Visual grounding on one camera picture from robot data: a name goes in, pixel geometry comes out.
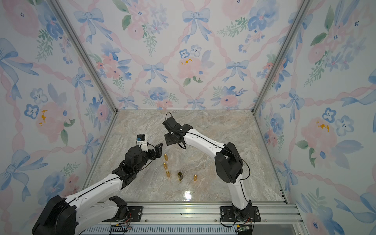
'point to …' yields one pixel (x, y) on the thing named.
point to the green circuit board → (245, 229)
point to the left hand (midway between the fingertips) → (156, 142)
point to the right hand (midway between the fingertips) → (171, 138)
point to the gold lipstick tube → (165, 166)
